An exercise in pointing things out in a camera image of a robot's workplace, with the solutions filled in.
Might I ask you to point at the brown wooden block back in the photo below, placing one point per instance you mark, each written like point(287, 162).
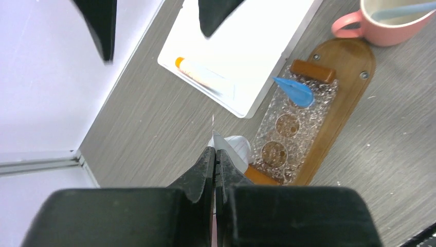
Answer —
point(313, 71)

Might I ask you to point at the clear glass holder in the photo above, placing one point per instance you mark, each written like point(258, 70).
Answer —
point(288, 131)

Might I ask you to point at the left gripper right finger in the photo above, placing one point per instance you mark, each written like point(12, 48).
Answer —
point(260, 215)

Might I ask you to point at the blue toothpaste tube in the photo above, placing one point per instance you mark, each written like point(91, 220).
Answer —
point(298, 93)

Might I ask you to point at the white plastic tray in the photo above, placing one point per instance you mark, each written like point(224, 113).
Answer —
point(249, 48)

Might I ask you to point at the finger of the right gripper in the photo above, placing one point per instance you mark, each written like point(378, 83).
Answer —
point(100, 17)
point(212, 13)

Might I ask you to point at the oval wooden tray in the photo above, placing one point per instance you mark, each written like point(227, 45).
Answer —
point(355, 64)

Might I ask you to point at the pink mug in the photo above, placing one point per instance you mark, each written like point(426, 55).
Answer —
point(359, 24)

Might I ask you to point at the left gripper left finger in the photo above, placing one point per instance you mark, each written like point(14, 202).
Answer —
point(177, 215)

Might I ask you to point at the white toothpaste tube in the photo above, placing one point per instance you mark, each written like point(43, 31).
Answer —
point(237, 147)

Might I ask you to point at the orange cap toothpaste tube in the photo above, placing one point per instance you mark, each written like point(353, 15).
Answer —
point(205, 77)

